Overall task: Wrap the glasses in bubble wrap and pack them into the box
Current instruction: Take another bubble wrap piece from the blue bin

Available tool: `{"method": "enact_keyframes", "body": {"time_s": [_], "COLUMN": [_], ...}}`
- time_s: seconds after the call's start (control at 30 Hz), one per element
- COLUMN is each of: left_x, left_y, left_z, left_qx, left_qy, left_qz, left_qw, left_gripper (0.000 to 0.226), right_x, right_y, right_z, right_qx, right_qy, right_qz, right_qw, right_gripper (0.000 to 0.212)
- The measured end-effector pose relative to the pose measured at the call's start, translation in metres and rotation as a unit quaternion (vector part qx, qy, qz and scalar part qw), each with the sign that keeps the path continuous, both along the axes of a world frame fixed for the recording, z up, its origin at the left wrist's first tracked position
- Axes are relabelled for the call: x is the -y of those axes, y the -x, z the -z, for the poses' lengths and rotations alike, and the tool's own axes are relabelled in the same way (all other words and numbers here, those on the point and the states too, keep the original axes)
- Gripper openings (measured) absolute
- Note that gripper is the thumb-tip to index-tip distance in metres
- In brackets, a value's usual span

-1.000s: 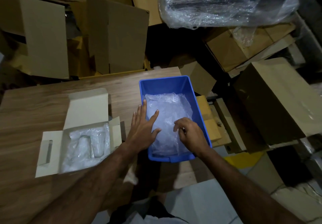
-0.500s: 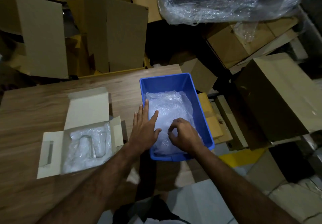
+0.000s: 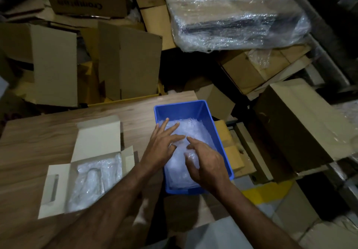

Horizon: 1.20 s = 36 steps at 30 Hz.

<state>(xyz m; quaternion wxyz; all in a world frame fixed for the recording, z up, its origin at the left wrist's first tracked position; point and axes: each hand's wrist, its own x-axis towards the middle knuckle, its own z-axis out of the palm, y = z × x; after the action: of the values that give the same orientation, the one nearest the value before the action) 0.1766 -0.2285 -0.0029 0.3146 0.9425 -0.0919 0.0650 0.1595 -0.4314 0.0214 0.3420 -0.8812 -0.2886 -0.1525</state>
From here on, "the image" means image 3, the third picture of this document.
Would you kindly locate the blue plastic bin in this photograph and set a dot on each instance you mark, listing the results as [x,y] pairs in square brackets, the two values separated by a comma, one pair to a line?
[193,110]

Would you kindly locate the pile of flat cardboard sheets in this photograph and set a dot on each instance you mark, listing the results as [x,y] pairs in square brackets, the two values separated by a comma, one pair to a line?
[263,67]

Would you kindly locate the tall folded cardboard sheet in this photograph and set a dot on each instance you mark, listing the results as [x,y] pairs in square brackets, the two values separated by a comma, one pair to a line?
[156,16]

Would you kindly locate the small brown cardboard box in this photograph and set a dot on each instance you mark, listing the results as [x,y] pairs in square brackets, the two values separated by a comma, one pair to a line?
[216,100]

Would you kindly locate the bubble-wrapped package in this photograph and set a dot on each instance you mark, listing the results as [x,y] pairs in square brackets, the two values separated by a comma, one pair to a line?
[235,19]

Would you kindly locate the person's left middle finger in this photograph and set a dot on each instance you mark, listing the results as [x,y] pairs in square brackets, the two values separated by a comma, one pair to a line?
[172,130]

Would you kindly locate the clear plastic packet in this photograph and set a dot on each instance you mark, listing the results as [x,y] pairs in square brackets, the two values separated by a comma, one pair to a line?
[192,159]

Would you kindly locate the person's right hand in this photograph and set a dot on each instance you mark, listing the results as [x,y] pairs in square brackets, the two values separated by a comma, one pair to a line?
[211,167]

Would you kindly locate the person's left little finger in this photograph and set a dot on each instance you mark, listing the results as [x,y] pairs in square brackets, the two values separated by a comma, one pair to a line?
[155,130]

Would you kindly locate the pale cardboard box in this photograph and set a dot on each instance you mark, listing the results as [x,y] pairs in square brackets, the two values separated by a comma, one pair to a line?
[296,209]

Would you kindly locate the plastic-wrapped item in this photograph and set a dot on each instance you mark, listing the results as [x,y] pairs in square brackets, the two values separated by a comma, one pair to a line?
[92,181]

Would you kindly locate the person's right thumb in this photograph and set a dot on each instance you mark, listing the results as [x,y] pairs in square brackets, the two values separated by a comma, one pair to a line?
[191,170]

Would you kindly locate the large closed brown cardboard box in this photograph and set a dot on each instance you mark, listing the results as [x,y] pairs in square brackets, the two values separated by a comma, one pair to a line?
[302,123]

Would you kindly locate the person's right forearm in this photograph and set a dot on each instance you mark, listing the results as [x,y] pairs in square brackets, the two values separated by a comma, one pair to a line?
[251,220]

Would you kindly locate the person's left forearm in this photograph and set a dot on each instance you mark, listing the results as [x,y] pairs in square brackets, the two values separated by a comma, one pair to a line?
[112,206]

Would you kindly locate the person's left thumb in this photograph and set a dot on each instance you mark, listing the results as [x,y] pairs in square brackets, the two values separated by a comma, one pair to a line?
[172,147]

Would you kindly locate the long flat cardboard strip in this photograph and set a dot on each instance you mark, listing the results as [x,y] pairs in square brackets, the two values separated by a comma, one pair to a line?
[251,153]

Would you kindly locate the yellowish cardboard piece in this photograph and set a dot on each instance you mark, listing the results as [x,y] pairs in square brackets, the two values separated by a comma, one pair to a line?
[232,148]

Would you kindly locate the pile of clear plastic packets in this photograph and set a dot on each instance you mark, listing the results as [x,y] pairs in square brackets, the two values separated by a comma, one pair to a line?
[193,130]

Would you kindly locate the flattened brown cardboard box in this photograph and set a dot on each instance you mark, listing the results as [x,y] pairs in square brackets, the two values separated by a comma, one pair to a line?
[53,64]
[137,64]

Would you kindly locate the open white cardboard box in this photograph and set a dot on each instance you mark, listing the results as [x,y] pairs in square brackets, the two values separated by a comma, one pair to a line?
[96,138]

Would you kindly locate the person's left hand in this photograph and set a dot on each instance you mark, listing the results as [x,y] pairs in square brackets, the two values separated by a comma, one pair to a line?
[159,148]

